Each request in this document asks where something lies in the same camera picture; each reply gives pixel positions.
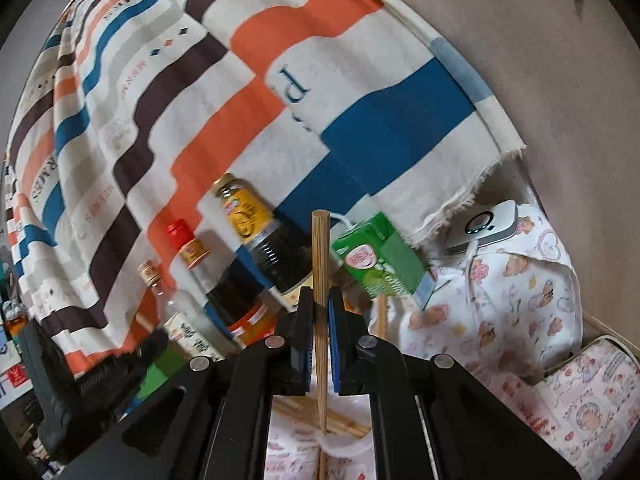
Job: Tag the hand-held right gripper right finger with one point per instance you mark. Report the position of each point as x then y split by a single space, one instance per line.
336 345

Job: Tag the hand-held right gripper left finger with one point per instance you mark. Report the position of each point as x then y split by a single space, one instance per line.
305 345

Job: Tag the wooden chopstick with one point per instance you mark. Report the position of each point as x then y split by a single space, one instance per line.
146 322
320 250
300 412
381 315
352 429

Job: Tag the clear plastic cup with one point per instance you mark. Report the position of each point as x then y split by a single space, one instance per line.
345 449

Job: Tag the dark sauce bottle orange label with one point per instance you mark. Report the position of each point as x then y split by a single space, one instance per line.
230 300

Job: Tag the small amber bottle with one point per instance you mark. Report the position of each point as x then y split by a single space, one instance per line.
15 322

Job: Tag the green drink carton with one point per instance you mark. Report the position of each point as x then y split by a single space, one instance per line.
380 255

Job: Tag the dark sauce bottle yellow label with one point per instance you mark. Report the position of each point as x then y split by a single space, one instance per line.
260 240

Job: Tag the clear bottle white label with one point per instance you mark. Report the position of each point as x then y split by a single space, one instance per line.
185 332

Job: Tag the white cartoon printed cloth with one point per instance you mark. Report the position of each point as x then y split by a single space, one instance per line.
500 300

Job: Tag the white electronic device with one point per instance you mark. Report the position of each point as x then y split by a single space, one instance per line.
492 225

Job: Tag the red printed tablecloth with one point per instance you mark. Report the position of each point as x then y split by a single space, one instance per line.
590 410

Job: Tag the striped cloth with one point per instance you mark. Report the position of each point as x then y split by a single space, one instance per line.
200 85

